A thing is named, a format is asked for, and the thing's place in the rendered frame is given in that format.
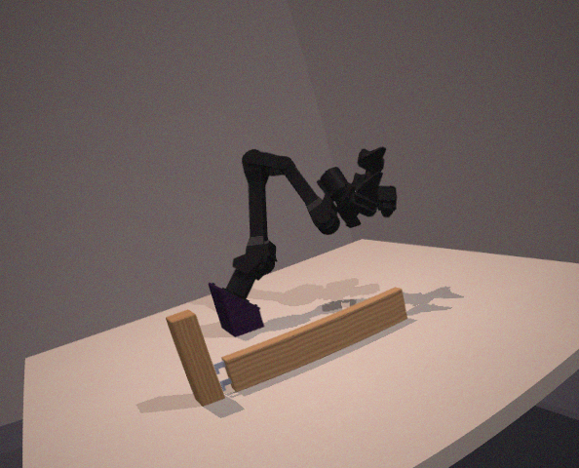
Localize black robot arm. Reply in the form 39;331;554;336
225;149;397;302

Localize wooden post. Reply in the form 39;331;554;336
166;310;225;407

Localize brown wooden plank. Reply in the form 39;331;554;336
213;287;407;392

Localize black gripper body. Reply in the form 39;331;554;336
344;149;382;216

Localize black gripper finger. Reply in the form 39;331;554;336
361;146;386;169
354;171;383;206

